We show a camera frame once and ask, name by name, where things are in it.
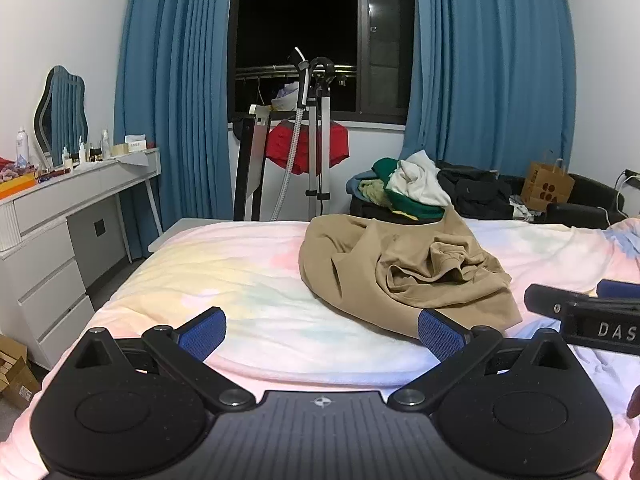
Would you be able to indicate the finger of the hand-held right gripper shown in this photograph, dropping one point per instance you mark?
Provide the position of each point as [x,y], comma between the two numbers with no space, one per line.
[555,302]
[617,290]

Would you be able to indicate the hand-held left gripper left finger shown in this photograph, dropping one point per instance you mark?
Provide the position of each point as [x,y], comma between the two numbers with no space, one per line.
[202,334]

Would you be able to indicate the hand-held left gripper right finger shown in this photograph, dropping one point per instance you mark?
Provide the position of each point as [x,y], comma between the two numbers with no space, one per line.
[439,335]

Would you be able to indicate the tan printed t-shirt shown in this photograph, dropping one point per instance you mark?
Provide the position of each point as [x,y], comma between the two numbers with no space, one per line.
[350,260]

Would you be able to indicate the white hanging clothes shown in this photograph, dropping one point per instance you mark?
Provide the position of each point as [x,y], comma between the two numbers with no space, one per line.
[286,97]

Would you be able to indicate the pastel floral bed blanket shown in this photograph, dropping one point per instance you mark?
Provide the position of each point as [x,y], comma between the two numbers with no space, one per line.
[240,280]

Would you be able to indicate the dark red cloth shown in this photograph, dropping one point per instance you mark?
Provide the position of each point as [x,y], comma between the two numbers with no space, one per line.
[635,405]

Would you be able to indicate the patterned white cloth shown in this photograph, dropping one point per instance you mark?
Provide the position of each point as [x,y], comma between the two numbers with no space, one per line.
[522,210]

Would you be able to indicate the brown paper bag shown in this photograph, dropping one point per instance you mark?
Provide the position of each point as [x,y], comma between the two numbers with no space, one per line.
[547,187]

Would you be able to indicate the black garment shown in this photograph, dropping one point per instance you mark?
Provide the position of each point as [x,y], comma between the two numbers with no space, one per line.
[475,190]

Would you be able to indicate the white garment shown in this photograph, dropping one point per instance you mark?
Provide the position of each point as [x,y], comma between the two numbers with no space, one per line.
[417,180]

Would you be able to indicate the yellow-green garment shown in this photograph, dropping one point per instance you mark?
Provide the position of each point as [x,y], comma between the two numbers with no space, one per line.
[372,191]

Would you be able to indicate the white dressing table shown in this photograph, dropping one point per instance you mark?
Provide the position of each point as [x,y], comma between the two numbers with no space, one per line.
[45,270]

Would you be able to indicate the blue garment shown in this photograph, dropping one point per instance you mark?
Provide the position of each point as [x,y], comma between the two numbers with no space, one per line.
[357,180]

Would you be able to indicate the cardboard boxes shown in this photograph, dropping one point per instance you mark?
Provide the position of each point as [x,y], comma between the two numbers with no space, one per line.
[15,375]

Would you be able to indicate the small beige box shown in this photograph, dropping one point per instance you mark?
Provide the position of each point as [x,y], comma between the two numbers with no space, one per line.
[119,151]

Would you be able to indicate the white tissue box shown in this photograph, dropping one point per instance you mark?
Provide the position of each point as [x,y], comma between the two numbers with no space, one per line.
[136,144]

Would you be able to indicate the white pump bottle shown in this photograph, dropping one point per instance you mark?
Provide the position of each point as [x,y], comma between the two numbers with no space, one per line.
[105,145]

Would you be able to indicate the red garment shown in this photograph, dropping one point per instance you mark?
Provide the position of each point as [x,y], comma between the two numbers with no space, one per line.
[335,147]

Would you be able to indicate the small white bottle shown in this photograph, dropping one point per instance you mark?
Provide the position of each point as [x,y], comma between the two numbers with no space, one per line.
[66,157]
[82,152]

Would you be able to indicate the dark red slim case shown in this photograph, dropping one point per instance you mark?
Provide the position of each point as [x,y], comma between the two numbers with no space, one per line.
[55,173]

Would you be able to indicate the standing garment steamer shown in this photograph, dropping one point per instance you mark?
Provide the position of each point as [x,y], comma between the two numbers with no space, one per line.
[317,135]

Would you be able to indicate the orange box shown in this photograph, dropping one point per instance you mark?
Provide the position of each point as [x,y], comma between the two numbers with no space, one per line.
[17,187]

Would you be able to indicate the red purple plush flowers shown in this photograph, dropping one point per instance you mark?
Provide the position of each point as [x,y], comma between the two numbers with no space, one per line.
[15,170]

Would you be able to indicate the blue curtain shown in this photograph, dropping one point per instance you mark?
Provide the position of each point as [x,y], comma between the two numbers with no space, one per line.
[170,85]
[475,60]

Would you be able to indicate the white spray can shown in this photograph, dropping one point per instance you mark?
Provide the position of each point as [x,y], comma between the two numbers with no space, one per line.
[21,147]

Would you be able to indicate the wavy framed mirror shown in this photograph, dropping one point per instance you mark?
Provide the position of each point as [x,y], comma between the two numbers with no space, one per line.
[60,110]

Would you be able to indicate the dark framed window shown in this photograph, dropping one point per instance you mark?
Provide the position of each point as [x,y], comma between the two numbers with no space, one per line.
[300,20]

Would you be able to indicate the wall power socket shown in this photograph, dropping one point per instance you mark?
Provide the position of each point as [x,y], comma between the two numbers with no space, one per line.
[632,175]

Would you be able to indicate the black white upright frame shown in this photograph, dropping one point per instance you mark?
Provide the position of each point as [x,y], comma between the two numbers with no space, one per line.
[250,160]

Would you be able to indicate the metal clothes rail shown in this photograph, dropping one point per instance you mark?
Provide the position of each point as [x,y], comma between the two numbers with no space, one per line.
[250,71]

